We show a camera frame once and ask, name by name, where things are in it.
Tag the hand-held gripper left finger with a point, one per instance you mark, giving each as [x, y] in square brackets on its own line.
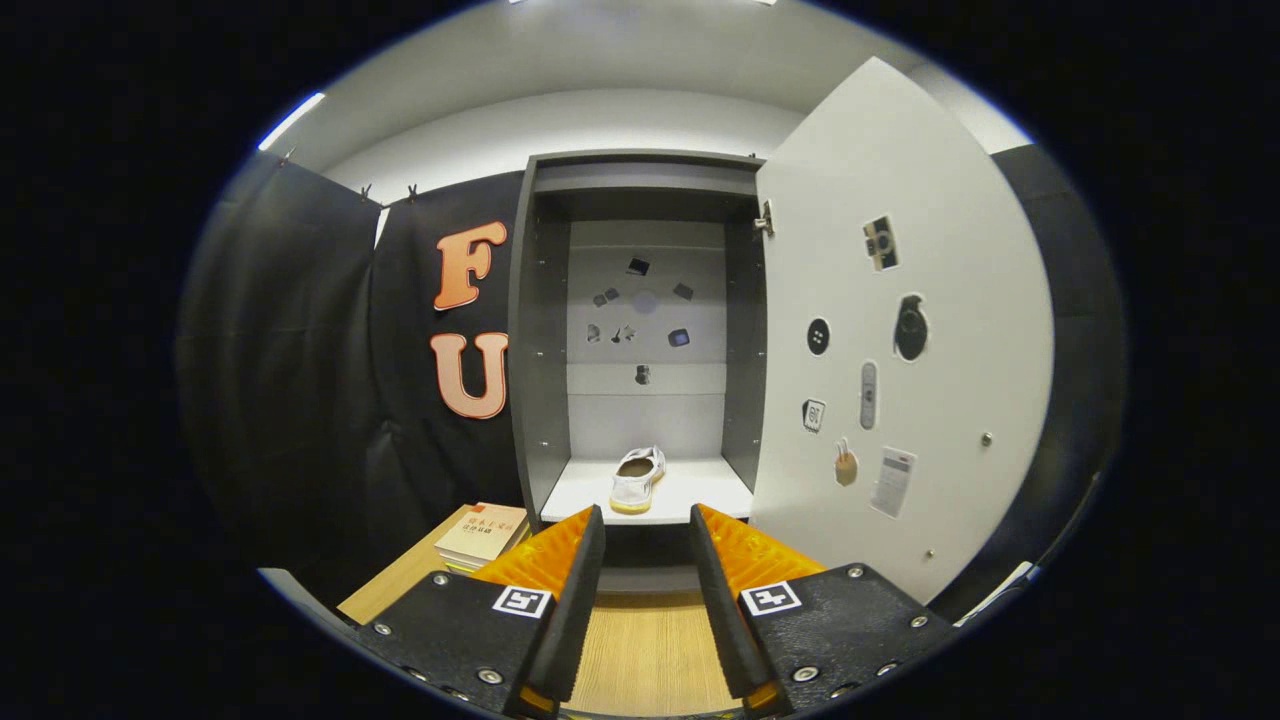
[575, 610]

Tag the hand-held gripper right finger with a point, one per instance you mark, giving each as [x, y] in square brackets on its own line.
[722, 620]

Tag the white shoe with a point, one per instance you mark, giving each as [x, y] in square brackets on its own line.
[635, 485]

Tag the dark grey shoe cabinet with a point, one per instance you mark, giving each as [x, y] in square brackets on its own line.
[528, 400]

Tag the beige shoe cabinet door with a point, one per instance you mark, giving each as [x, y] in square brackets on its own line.
[950, 250]

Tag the light cabinet shelf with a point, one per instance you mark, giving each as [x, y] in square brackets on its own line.
[700, 490]

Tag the metal door hinge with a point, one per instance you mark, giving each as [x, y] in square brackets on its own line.
[766, 220]

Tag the beige book with orange corner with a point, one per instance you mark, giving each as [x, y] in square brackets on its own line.
[480, 535]

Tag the yellow-edged book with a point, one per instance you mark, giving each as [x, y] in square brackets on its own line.
[452, 566]

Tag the white green printed object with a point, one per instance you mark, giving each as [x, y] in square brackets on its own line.
[1000, 592]

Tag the black backdrop cloth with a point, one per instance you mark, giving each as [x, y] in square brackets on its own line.
[300, 350]

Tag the ceiling light strip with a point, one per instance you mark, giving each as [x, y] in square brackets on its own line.
[292, 120]

